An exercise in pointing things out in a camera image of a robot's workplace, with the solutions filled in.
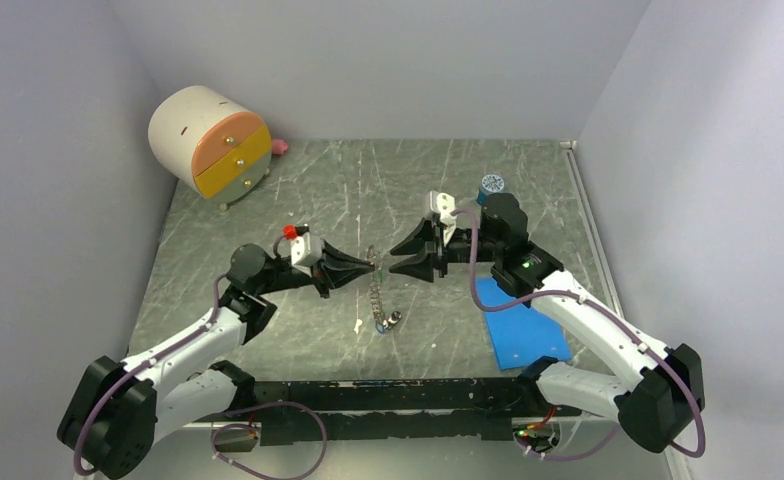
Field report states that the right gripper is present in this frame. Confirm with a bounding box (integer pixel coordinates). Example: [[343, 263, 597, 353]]
[[389, 218, 502, 282]]

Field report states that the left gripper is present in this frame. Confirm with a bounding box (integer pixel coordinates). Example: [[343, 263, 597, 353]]
[[257, 239, 374, 299]]

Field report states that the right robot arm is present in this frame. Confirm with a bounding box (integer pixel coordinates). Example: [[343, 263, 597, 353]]
[[389, 191, 707, 458]]

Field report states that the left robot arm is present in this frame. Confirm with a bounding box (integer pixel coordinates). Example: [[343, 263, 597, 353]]
[[57, 234, 375, 479]]

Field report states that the black white key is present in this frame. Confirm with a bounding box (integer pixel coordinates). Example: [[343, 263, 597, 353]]
[[381, 311, 403, 331]]

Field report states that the blue small jar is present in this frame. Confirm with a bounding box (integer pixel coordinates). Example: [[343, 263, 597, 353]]
[[476, 173, 505, 204]]

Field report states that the pink small object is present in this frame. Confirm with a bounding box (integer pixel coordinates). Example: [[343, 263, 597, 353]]
[[271, 139, 289, 156]]

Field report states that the round mini drawer cabinet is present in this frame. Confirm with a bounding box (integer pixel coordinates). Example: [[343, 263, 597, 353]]
[[147, 86, 274, 207]]

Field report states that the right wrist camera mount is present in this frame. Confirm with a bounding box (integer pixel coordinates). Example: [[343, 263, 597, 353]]
[[427, 190, 457, 246]]

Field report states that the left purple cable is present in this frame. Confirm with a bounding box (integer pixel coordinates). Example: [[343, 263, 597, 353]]
[[72, 231, 330, 480]]

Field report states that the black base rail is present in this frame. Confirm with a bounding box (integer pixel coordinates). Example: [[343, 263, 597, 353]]
[[187, 377, 582, 446]]

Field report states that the side aluminium rail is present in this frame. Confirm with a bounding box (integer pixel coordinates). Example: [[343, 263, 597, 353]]
[[559, 140, 624, 315]]

